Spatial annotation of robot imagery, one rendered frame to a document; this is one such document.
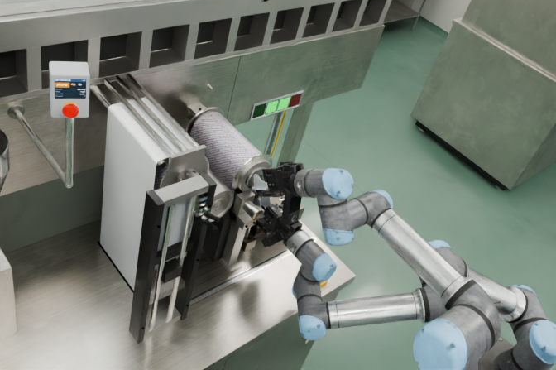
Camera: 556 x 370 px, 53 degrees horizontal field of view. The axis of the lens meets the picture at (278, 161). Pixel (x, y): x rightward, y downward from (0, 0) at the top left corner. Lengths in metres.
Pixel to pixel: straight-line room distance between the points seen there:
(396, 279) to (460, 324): 2.06
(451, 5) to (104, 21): 5.24
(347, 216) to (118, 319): 0.72
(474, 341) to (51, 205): 1.22
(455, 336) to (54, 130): 1.11
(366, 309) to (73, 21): 1.08
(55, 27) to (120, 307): 0.80
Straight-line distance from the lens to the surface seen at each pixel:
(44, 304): 1.75
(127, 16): 1.53
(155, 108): 1.53
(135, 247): 1.64
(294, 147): 2.72
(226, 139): 1.68
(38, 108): 1.56
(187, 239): 1.43
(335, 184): 1.36
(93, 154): 1.74
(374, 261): 3.37
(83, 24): 1.48
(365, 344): 3.00
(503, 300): 1.96
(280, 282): 1.87
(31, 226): 1.83
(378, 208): 1.49
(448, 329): 1.28
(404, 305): 1.66
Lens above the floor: 2.32
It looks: 38 degrees down
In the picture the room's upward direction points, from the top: 17 degrees clockwise
